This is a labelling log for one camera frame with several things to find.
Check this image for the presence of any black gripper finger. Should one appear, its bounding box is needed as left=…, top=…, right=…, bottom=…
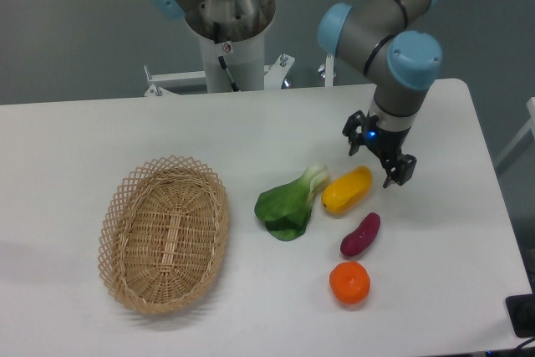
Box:
left=342, top=110, right=366, bottom=156
left=382, top=153, right=417, bottom=188

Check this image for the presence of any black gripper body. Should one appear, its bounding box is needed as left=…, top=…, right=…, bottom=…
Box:
left=364, top=113, right=414, bottom=165

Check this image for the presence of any yellow mango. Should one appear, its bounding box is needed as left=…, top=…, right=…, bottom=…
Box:
left=321, top=166, right=373, bottom=215

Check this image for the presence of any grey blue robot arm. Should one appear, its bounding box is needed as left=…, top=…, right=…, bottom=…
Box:
left=150, top=0, right=442, bottom=185

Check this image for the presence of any purple sweet potato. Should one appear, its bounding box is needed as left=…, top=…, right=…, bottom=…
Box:
left=339, top=212, right=381, bottom=257

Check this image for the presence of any green bok choy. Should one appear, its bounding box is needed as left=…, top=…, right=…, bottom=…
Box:
left=254, top=165, right=330, bottom=242

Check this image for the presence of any orange tangerine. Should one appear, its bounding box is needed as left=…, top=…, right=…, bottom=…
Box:
left=329, top=261, right=371, bottom=305

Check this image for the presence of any black device at table edge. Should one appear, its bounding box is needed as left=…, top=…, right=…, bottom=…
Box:
left=505, top=293, right=534, bottom=338

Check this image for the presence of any woven wicker basket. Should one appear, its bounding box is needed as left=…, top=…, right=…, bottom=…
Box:
left=98, top=156, right=229, bottom=314

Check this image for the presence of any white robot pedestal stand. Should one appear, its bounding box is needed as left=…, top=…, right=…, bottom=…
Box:
left=143, top=34, right=338, bottom=97

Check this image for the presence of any white frame right edge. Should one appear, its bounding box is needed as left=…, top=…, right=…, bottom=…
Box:
left=494, top=97, right=534, bottom=171

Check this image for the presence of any black cable on pedestal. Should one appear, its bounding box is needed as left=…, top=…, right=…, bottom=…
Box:
left=212, top=21, right=242, bottom=93

